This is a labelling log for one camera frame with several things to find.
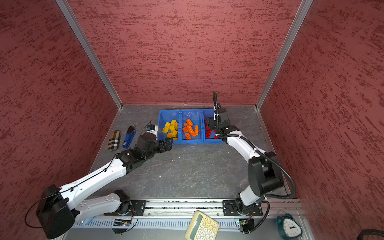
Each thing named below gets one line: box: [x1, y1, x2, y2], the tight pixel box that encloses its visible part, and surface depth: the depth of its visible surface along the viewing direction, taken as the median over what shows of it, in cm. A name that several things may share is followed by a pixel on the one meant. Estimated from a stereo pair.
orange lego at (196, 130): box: [194, 125, 199, 136], surface depth 103 cm
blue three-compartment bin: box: [157, 108, 224, 145], surface depth 104 cm
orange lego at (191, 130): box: [186, 125, 197, 138], surface depth 104 cm
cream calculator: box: [185, 210, 220, 240], surface depth 69 cm
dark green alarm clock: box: [275, 210, 304, 240], surface depth 67 cm
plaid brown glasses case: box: [107, 130, 121, 152], surface depth 97 cm
